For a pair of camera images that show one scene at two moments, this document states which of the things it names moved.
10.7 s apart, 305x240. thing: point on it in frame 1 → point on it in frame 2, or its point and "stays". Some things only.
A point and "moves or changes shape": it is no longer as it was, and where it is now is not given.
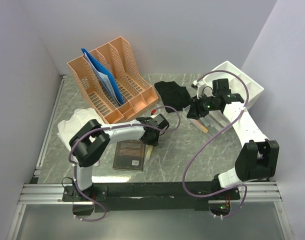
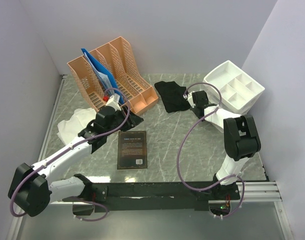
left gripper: (154, 143) → (132, 121)
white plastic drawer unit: (241, 83) stays
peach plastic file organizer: (119, 57) stays
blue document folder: (106, 78) stays
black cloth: (173, 95) stays
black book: (129, 155) moves or changes shape
